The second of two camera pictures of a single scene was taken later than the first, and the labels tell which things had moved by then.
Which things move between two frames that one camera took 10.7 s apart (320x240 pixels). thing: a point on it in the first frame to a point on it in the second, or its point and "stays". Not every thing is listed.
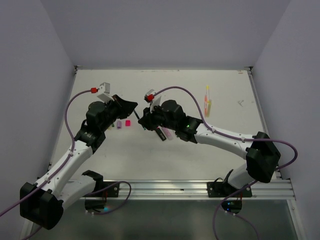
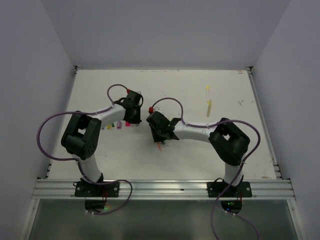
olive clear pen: (209, 103) stays
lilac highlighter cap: (119, 124) stays
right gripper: (146, 120) to (156, 137)
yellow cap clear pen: (207, 91) stays
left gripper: (127, 107) to (137, 119)
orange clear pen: (205, 105) to (159, 146)
